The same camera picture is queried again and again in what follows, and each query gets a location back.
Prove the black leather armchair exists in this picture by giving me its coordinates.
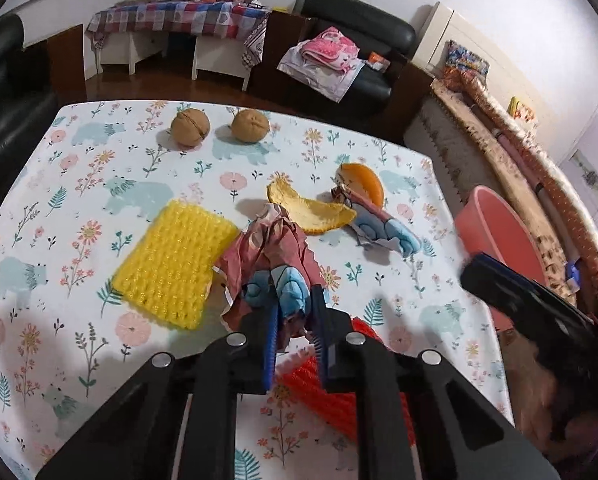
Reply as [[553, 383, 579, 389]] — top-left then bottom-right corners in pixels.
[[266, 0, 432, 131]]

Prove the blue tissue pack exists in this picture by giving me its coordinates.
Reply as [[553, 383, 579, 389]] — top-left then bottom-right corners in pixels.
[[565, 260, 584, 292]]

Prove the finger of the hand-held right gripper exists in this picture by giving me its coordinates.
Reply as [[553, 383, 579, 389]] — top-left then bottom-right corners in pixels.
[[460, 252, 542, 323]]

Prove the yellow floral pillow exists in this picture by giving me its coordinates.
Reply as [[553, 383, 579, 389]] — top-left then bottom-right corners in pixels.
[[509, 96, 537, 122]]

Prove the yellow fruit peel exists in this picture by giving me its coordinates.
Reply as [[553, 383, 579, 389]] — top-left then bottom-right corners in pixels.
[[267, 172, 358, 236]]

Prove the lilac wardrobe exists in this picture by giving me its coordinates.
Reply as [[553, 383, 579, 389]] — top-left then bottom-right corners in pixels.
[[559, 85, 598, 216]]

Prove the pale lilac cloth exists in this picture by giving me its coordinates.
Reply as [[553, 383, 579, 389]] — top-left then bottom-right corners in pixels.
[[277, 40, 367, 103]]

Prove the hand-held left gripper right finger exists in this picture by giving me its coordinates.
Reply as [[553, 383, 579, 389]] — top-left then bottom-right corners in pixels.
[[309, 285, 562, 480]]

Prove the cream bed headboard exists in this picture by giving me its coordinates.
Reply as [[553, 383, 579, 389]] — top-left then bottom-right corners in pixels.
[[411, 1, 510, 91]]

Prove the red foam net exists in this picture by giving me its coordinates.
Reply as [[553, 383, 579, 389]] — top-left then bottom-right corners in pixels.
[[276, 317, 414, 448]]

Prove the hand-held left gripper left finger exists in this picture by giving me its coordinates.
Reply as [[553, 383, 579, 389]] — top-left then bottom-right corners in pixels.
[[36, 305, 280, 480]]

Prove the floral tablecloth table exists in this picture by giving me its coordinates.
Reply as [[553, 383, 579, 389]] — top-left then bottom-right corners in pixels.
[[0, 100, 517, 480]]

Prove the colourful patterned pillow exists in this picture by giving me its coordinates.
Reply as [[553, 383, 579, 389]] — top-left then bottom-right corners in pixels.
[[444, 40, 490, 81]]

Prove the white side table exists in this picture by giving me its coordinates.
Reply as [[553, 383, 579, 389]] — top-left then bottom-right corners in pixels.
[[193, 35, 252, 92], [99, 32, 167, 75]]

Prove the walnut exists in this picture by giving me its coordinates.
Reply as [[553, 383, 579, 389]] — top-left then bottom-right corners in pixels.
[[230, 108, 270, 145], [171, 108, 211, 149]]

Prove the checkered cloth side table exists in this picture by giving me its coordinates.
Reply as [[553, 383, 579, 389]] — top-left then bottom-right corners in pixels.
[[85, 0, 272, 68]]

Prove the pink plastic bucket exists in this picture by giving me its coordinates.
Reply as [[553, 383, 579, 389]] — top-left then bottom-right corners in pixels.
[[453, 185, 550, 333]]

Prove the pink and blue paper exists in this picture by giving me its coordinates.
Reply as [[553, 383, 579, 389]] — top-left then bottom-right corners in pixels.
[[331, 186, 422, 259], [214, 205, 322, 351]]

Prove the pink patterned blanket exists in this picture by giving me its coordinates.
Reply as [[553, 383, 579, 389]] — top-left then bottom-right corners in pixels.
[[301, 26, 360, 73]]

